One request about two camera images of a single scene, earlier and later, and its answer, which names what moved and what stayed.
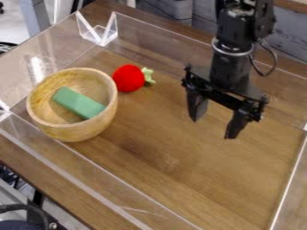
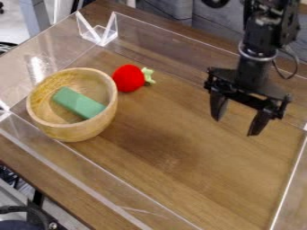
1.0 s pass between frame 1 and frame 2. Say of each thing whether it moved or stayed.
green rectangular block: stayed
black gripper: moved
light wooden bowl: stayed
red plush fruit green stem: stayed
